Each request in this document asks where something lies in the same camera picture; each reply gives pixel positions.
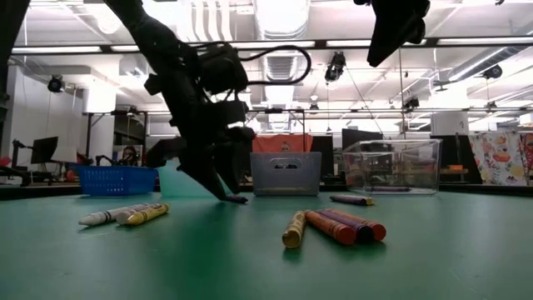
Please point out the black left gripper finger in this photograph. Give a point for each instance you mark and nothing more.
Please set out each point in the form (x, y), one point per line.
(204, 179)
(235, 166)

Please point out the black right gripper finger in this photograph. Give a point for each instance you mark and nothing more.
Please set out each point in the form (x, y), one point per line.
(381, 41)
(399, 33)

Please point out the purple crayon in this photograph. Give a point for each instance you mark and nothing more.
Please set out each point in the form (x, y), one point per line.
(389, 189)
(364, 234)
(350, 200)
(239, 199)

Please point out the black background robot arm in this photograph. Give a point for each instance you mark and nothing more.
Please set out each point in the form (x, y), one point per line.
(104, 160)

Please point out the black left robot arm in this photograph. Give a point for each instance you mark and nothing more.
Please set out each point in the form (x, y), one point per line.
(158, 41)

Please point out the teal plastic bin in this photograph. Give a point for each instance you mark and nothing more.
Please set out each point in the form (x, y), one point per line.
(170, 183)

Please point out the grey plastic bin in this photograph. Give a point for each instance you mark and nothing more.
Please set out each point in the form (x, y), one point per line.
(266, 179)

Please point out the white LED light strip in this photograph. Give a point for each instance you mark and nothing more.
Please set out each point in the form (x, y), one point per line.
(345, 43)
(125, 48)
(483, 41)
(270, 44)
(54, 49)

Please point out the person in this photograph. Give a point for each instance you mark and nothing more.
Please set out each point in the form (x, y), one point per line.
(131, 156)
(285, 146)

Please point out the orange fabric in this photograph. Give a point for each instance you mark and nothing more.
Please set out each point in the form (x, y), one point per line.
(300, 142)

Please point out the blue plastic basket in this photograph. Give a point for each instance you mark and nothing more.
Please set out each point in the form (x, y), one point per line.
(116, 181)

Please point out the white crayon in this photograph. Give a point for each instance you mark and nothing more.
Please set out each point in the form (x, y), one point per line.
(104, 216)
(125, 216)

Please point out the black monitor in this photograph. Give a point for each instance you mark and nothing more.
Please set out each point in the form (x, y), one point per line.
(360, 134)
(43, 150)

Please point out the clear plastic bin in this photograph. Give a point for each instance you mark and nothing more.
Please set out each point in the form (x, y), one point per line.
(416, 166)

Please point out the white board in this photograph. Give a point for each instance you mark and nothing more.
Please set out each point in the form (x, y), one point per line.
(64, 155)

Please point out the red flower print fabric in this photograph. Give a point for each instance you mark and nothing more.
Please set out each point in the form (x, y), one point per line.
(529, 158)

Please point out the black ceiling camera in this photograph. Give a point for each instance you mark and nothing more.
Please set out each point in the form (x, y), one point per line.
(493, 71)
(335, 66)
(55, 84)
(411, 102)

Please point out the silver ventilation duct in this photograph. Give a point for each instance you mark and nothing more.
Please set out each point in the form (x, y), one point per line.
(281, 68)

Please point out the black metal rack frame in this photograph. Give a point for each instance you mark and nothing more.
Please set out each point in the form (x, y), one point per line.
(88, 137)

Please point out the black table frame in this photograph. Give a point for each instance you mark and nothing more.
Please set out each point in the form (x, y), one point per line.
(41, 188)

